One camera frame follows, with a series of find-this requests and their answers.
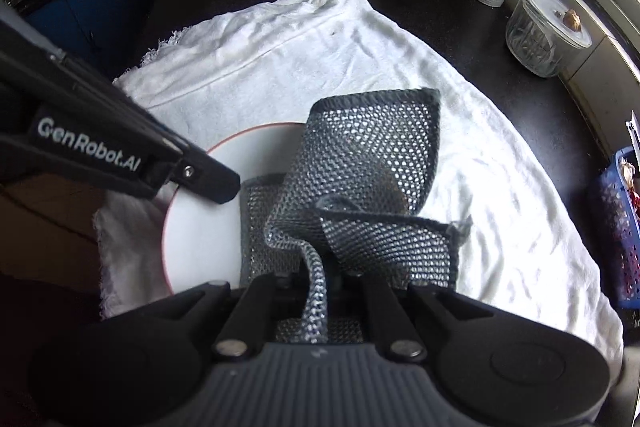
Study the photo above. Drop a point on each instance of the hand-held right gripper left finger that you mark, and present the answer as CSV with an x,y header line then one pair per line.
x,y
255,304

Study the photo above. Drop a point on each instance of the garlic piece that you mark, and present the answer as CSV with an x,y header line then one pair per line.
x,y
573,19

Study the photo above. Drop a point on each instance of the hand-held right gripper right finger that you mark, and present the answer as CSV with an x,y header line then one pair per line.
x,y
382,307

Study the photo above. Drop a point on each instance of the dark blue object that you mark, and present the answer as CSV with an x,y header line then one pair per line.
x,y
100,7

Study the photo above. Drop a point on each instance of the garlic bulb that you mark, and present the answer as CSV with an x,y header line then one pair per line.
x,y
627,177

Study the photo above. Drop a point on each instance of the blue plastic basket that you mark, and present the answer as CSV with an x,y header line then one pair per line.
x,y
612,232

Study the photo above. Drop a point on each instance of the silver mesh dishcloth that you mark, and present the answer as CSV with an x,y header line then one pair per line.
x,y
370,142

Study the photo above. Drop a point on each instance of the glass jar with lid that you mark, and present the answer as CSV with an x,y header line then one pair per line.
x,y
542,37

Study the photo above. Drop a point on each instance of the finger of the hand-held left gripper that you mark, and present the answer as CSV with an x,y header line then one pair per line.
x,y
205,179

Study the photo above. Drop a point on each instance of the white bowl with red rim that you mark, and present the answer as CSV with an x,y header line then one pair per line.
x,y
200,232

